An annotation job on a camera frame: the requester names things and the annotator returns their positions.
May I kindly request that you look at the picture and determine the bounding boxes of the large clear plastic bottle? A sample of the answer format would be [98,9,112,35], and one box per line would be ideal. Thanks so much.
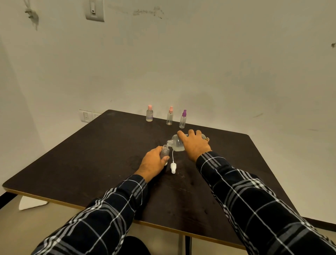
[167,133,208,152]

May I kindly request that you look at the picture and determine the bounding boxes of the white wall socket plate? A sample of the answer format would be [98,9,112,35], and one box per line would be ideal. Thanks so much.
[79,109,102,123]

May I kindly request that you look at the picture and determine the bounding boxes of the table leg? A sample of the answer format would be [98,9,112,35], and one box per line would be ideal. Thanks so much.
[178,235,192,255]

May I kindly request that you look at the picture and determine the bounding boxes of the small clear bottle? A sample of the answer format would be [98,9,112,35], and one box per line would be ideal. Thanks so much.
[160,144,170,166]

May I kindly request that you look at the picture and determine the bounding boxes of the person's dark trouser leg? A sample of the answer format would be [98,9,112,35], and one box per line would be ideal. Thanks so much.
[119,236,152,255]

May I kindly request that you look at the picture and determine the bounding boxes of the person's right forearm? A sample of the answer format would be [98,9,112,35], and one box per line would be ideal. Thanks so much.
[195,151,336,255]

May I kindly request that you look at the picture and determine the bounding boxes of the white table foot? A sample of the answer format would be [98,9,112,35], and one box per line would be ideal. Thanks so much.
[19,196,49,211]

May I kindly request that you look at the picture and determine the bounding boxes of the person's left forearm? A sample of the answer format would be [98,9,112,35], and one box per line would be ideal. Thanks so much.
[31,174,149,255]

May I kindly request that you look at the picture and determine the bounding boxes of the white wall switch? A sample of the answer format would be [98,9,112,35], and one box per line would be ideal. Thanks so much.
[84,0,105,22]

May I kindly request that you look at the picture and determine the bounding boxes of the person's left hand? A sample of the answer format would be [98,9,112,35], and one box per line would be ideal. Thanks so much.
[134,146,170,183]

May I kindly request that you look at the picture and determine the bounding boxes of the person's right hand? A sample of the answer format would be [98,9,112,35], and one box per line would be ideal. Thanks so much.
[177,129,212,163]

